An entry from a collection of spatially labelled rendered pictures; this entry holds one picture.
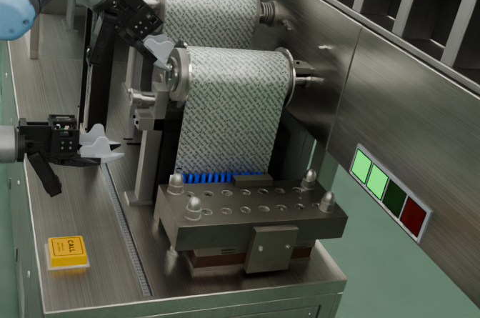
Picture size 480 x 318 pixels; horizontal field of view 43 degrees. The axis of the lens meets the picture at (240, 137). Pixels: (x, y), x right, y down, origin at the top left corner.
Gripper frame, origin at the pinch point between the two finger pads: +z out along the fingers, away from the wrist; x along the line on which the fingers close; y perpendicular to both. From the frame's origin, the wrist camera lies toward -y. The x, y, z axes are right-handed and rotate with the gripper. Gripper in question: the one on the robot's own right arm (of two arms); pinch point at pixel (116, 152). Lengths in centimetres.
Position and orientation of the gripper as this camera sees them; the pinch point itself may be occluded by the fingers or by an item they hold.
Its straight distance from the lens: 132.5
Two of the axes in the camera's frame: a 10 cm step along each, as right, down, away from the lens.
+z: 9.2, 0.0, 4.0
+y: 1.9, -8.8, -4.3
